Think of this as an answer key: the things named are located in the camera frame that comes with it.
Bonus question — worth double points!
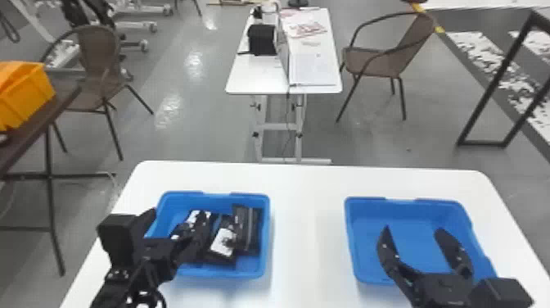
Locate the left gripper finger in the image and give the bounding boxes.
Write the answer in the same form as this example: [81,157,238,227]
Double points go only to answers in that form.
[183,210,213,261]
[169,222,194,255]

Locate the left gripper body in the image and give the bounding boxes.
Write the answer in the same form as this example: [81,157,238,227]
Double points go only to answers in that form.
[136,237,194,283]

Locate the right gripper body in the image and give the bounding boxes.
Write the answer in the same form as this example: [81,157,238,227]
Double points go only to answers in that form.
[403,273,479,308]

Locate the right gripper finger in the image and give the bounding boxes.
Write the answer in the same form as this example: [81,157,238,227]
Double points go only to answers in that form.
[433,227,475,282]
[376,224,424,304]

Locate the black part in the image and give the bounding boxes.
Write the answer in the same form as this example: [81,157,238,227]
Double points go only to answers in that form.
[231,205,264,256]
[205,214,240,265]

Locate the blue tray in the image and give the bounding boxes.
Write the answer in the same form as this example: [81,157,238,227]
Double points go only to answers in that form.
[145,190,272,280]
[344,196,498,286]

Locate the white side table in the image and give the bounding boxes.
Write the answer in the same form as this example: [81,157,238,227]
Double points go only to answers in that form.
[224,6,344,165]

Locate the black legged side table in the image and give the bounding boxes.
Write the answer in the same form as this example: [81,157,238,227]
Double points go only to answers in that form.
[418,0,550,148]

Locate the dark side table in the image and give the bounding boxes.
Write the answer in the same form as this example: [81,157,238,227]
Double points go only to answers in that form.
[0,84,118,277]

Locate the brown chair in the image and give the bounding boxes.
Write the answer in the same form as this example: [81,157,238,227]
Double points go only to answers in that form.
[335,11,438,124]
[39,24,156,162]

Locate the black box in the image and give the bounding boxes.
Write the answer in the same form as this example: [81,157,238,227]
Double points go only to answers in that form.
[247,23,277,57]

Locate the yellow tray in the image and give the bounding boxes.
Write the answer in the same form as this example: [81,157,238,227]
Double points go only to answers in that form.
[0,60,57,133]

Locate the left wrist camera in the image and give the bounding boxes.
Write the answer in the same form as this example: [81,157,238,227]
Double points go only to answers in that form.
[96,207,157,270]

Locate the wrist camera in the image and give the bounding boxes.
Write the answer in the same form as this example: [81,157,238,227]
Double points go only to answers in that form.
[468,277,534,308]
[96,207,157,270]

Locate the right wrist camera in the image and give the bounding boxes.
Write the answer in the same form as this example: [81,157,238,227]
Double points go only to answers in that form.
[468,277,534,308]

